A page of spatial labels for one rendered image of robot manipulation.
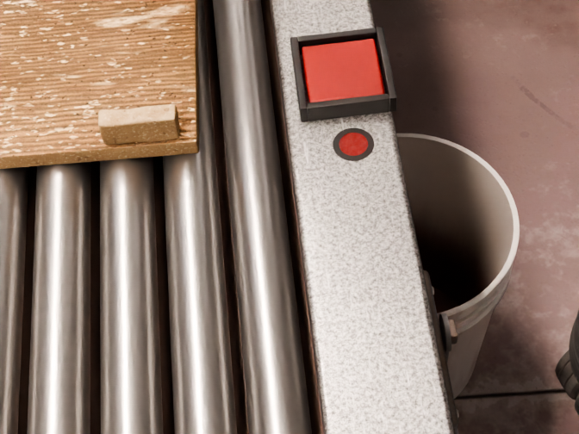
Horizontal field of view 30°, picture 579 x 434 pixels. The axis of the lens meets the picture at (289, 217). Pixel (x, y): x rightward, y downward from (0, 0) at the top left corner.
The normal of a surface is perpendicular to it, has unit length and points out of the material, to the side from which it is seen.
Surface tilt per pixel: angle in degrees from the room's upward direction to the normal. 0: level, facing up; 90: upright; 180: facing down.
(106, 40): 0
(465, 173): 87
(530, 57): 0
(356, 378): 0
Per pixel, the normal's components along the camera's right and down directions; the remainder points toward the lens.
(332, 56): -0.06, -0.55
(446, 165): -0.50, 0.71
